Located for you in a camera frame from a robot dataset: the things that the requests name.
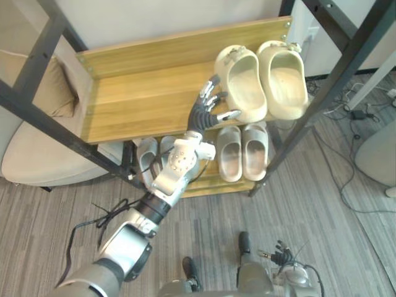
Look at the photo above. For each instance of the robot right arm silver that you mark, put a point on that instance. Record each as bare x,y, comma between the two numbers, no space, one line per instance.
297,278

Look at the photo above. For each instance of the short wooden rack shelf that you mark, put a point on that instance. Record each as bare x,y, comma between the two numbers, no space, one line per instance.
210,182

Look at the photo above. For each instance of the black metal rack frame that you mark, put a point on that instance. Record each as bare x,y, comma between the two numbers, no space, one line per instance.
46,115

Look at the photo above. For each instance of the white wall outlet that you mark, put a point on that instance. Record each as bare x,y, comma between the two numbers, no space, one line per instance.
313,32

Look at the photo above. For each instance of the large cream clog slipper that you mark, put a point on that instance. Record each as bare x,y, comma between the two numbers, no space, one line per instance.
286,83
244,89

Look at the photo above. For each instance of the white table leg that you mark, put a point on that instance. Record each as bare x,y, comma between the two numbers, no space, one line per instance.
369,85

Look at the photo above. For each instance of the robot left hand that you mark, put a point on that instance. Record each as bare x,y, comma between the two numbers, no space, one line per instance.
201,117

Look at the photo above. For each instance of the tan cushion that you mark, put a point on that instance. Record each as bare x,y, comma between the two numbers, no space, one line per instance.
52,92

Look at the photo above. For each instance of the robot left leg dark foot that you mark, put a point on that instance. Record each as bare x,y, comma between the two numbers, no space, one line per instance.
189,269

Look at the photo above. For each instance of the black power adapter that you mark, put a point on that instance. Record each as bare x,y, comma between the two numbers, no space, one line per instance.
358,114

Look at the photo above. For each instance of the beige slide slipper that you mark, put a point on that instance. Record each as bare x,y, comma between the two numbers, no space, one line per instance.
229,154
255,151

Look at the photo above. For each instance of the long wooden rack shelf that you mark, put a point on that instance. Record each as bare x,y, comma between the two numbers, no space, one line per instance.
139,102

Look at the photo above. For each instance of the grey rounded chair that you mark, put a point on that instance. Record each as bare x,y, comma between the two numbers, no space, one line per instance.
379,154

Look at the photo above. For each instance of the beige armchair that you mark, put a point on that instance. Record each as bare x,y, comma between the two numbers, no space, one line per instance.
40,154

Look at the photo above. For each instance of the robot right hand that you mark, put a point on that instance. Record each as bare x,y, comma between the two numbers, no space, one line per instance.
282,256

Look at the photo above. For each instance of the robot left arm silver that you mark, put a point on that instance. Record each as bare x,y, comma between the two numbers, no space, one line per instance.
173,176

